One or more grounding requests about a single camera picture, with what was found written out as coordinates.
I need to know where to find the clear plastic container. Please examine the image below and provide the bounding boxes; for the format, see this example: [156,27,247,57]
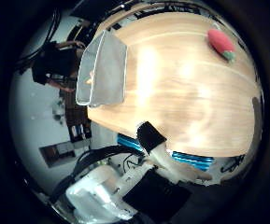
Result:
[75,29,129,108]

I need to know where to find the brown shelf with items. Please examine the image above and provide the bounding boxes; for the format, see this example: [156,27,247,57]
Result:
[51,88,92,144]

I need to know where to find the red strawberry plush toy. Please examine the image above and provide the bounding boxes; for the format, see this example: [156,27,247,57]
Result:
[206,28,237,63]

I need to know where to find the person in black shirt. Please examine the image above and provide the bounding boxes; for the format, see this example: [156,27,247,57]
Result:
[31,40,87,93]

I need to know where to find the blue aluminium table frame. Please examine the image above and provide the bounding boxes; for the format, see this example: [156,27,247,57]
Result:
[116,133,216,172]

